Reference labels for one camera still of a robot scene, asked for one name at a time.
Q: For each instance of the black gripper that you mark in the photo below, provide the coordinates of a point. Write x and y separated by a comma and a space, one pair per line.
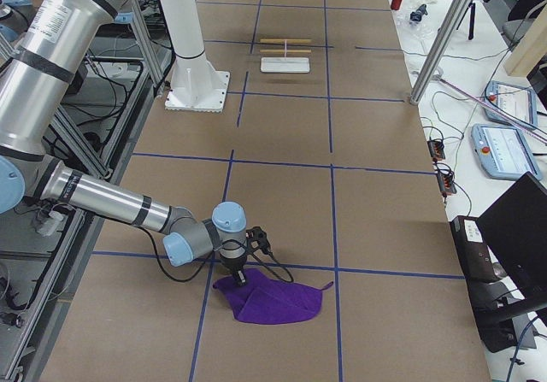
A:
233, 266

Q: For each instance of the purple towel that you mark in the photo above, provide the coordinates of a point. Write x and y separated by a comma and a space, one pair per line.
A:
265, 301

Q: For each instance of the white towel rack base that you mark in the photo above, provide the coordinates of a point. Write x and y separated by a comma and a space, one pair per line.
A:
285, 65

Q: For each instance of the orange connector board near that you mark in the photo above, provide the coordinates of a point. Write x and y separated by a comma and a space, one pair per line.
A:
446, 179

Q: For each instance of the orange connector board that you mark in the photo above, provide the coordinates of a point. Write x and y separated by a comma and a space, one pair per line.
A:
436, 149
446, 179

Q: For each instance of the black box with label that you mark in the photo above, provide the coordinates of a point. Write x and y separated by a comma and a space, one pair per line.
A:
473, 254

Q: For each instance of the orange connector board far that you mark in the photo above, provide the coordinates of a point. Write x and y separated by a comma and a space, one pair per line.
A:
436, 149

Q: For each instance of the black monitor on stand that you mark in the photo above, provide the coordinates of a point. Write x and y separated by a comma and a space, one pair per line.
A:
514, 229

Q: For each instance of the reacher grabber stick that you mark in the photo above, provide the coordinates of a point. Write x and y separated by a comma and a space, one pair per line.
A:
532, 131

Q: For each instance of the near teach pendant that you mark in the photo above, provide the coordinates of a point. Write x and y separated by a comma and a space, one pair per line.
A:
503, 152

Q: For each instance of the teach pendant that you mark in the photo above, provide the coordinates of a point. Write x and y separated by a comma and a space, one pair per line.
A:
503, 152
517, 101

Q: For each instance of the clear plastic wrapper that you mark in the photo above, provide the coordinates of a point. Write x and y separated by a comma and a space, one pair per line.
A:
423, 30

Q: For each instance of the folded dark plaid umbrella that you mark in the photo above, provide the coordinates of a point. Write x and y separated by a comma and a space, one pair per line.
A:
417, 15

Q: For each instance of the far teach pendant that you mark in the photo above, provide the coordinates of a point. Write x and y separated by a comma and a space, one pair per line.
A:
517, 101

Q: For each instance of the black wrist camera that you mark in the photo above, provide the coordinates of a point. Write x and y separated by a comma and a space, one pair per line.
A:
257, 239

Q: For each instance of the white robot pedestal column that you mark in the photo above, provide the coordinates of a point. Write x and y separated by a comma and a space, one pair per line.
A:
195, 85

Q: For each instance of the aluminium frame post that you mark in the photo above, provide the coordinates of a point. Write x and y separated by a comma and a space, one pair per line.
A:
452, 18

